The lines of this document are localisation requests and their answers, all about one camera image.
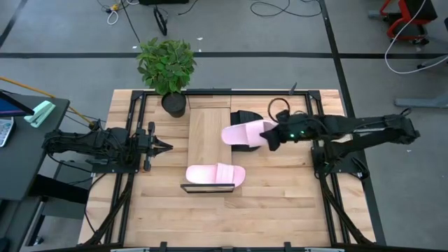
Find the potted green plant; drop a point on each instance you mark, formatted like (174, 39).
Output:
(166, 66)

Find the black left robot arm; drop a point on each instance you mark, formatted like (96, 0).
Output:
(87, 141)

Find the small black antenna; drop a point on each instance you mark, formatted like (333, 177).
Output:
(293, 89)

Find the black desk support beam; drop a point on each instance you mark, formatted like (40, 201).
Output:
(59, 189)

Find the dark tablet screen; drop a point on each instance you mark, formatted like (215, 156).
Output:
(10, 106)

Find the wooden shelf with black frame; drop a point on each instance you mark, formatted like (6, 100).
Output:
(208, 136)

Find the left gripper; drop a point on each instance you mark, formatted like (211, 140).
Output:
(146, 143)

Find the yellow rod with black knob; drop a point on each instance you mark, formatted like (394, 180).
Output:
(21, 85)

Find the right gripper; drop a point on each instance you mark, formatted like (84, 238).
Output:
(297, 127)

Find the grey calculator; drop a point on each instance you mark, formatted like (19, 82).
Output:
(5, 131)

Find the yellow plug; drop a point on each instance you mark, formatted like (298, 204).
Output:
(114, 7)

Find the grey desk foot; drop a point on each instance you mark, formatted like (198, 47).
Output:
(435, 62)
(420, 102)

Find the black side desk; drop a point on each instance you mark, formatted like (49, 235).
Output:
(28, 157)

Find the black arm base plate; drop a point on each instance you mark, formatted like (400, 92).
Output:
(346, 164)
(115, 168)

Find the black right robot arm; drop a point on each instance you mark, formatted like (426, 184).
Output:
(367, 124)

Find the red frame stool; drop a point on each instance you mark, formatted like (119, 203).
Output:
(420, 8)

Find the pink rubber slide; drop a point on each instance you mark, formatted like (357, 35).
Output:
(238, 134)
(210, 174)

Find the mint green stapler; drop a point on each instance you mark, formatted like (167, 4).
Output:
(40, 112)

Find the black aluminium table frame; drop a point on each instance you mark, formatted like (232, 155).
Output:
(245, 93)

